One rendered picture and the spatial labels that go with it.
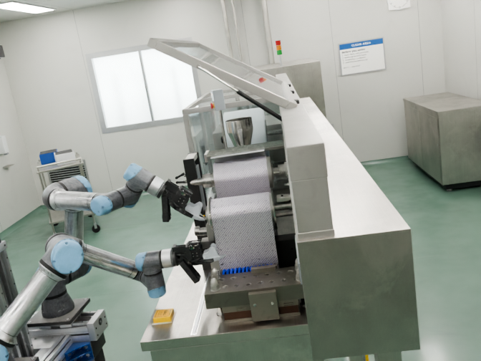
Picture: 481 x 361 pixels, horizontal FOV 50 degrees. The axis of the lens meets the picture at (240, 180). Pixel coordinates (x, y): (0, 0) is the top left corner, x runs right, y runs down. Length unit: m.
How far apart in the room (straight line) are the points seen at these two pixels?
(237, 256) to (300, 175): 1.01
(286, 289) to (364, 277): 0.75
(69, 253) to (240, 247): 0.65
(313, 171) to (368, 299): 0.32
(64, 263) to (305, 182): 1.10
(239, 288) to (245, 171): 0.54
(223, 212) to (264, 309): 0.40
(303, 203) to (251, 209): 0.88
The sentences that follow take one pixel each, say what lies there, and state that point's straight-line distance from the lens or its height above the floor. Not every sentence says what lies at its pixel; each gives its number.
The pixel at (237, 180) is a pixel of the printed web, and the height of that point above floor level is 1.33.
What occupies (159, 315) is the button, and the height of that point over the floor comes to 0.92.
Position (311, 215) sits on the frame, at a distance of 1.16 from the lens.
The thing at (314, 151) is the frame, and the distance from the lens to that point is 1.12.
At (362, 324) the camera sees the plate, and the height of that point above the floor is 1.22.
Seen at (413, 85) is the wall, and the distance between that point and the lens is 7.76.
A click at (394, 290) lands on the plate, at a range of 1.24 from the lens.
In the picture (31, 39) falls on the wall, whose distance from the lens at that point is 8.24.
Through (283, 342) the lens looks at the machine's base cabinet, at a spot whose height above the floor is 0.84.
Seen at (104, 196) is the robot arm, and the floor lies 1.41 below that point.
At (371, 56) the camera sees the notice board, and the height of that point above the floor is 1.53.
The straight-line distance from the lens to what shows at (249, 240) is 2.06.
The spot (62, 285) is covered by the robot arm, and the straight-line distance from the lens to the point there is 2.60.
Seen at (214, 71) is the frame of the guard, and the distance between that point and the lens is 1.80.
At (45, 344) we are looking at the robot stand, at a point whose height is 0.73.
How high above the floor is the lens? 1.86
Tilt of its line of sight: 14 degrees down
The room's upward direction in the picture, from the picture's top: 9 degrees counter-clockwise
